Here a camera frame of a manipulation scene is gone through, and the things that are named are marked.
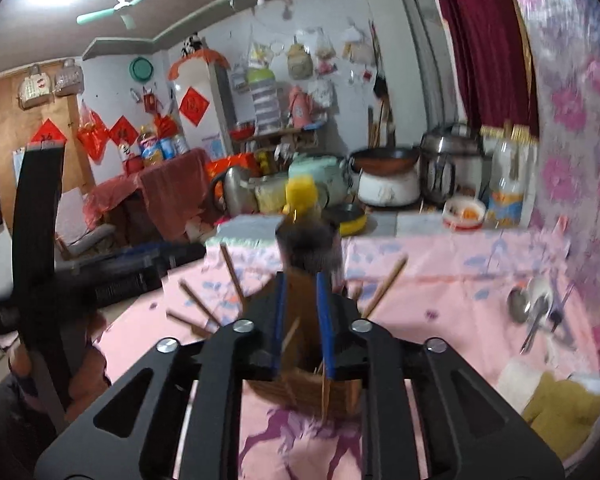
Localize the red diamond wall poster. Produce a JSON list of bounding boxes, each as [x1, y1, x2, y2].
[[109, 116, 140, 147]]

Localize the black pressure cooker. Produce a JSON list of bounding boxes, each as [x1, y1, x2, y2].
[[419, 124, 486, 206]]

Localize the maroon curtain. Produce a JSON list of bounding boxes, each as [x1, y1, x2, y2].
[[426, 0, 541, 138]]

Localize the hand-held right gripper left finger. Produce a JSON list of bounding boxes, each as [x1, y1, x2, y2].
[[34, 271, 288, 480]]

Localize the wooden utensil holder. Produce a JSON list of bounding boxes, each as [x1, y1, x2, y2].
[[242, 265, 363, 421]]

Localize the white ceramic spoon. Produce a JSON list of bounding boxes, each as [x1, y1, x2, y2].
[[525, 277, 553, 311]]

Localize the clear cooking oil bottle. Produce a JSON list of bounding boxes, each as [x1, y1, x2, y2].
[[487, 125, 526, 228]]

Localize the orange cloth cover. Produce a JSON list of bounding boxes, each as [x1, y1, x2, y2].
[[167, 50, 231, 81]]

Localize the beige hanging pouch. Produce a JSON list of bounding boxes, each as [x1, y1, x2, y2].
[[286, 42, 313, 80]]

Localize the grey table cover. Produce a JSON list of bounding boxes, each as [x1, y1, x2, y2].
[[215, 210, 446, 241]]

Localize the red diamond fridge poster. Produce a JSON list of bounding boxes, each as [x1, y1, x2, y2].
[[179, 86, 211, 127]]

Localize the person's left hand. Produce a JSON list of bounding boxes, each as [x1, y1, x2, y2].
[[72, 310, 111, 411]]

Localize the light green rice cooker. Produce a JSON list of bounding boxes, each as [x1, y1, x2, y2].
[[287, 154, 351, 208]]

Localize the white refrigerator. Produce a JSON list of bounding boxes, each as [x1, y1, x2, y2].
[[172, 52, 236, 161]]

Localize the yellow oil bottle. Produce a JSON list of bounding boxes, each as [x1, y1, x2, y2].
[[139, 127, 165, 167]]

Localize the metal spoons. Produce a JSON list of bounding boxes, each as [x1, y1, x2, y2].
[[520, 300, 548, 353]]

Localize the white red bowl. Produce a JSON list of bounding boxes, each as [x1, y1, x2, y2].
[[442, 196, 487, 232]]

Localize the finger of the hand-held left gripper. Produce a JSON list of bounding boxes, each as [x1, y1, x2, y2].
[[87, 241, 207, 275], [92, 266, 165, 307]]

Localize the dark soy sauce bottle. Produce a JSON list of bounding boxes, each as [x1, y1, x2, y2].
[[275, 174, 343, 293]]

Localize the floral plastic sheet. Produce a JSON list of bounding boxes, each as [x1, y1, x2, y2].
[[500, 0, 600, 361]]

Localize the bamboo chopstick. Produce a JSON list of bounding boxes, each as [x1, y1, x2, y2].
[[219, 244, 247, 313], [179, 280, 221, 326], [362, 255, 409, 318]]

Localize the woven handbag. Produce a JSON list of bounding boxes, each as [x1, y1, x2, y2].
[[54, 59, 83, 97], [19, 64, 51, 110]]

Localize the metal spoon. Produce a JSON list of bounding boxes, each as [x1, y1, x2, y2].
[[507, 287, 531, 323]]

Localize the green round plate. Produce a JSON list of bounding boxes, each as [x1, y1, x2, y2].
[[130, 56, 154, 82]]

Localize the stacked container green lid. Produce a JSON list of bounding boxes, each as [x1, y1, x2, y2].
[[246, 67, 280, 133]]

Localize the copper frying pan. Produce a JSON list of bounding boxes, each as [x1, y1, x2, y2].
[[347, 145, 421, 175]]

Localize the red covered side table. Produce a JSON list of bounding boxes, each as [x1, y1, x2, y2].
[[82, 149, 212, 243]]

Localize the wooden door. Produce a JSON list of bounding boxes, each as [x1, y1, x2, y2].
[[0, 60, 98, 196]]

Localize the red diamond door poster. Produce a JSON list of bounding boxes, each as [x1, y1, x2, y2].
[[30, 119, 68, 148]]

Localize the yellow-green cloth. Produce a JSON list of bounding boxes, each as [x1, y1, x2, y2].
[[497, 360, 600, 441]]

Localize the pink printed tablecloth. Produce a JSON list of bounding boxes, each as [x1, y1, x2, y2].
[[97, 232, 600, 480]]

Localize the pale yellow cooking pot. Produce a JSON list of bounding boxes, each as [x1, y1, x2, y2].
[[252, 172, 291, 213]]

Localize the orange gift box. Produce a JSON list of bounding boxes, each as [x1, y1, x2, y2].
[[205, 154, 261, 181]]

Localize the yellow frying pan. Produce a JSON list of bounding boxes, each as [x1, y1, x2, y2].
[[325, 203, 368, 237]]

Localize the red plastic bags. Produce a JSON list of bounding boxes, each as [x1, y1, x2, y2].
[[77, 105, 108, 163]]

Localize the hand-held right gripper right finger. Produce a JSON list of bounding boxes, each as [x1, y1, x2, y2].
[[316, 271, 566, 480]]

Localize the wooden armchair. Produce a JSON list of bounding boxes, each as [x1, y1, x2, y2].
[[55, 192, 118, 261]]

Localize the steel electric kettle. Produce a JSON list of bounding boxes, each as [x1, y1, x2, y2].
[[211, 166, 258, 217]]

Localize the grey curtain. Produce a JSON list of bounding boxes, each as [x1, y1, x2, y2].
[[392, 0, 456, 133]]

